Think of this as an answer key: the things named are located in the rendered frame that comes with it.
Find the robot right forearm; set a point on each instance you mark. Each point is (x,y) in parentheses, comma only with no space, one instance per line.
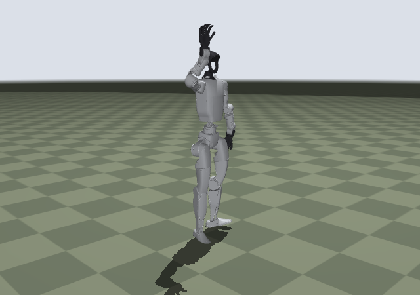
(200,64)

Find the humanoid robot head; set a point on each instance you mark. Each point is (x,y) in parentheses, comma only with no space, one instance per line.
(214,57)

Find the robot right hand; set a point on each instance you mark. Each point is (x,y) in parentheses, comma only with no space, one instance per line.
(204,37)

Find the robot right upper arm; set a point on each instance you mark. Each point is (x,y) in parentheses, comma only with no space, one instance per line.
(193,83)

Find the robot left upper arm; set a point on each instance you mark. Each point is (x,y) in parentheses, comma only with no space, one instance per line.
(228,108)

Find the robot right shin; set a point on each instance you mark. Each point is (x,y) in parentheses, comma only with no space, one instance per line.
(200,208)

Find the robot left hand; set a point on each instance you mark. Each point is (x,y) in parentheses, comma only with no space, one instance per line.
(229,139)

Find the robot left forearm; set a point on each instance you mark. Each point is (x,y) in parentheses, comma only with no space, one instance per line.
(230,122)

